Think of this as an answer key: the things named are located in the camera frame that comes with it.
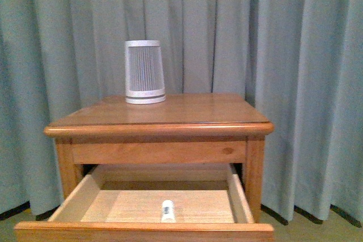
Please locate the wooden nightstand cabinet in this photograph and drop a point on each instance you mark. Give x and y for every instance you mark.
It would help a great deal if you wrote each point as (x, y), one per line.
(185, 128)

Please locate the wooden drawer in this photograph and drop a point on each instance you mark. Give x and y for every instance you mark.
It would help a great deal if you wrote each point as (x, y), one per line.
(124, 203)

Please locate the grey-green curtain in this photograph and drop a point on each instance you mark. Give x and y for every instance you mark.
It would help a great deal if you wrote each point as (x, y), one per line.
(298, 61)

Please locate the white ribbed air purifier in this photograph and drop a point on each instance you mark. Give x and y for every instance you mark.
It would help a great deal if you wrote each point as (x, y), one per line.
(144, 79)

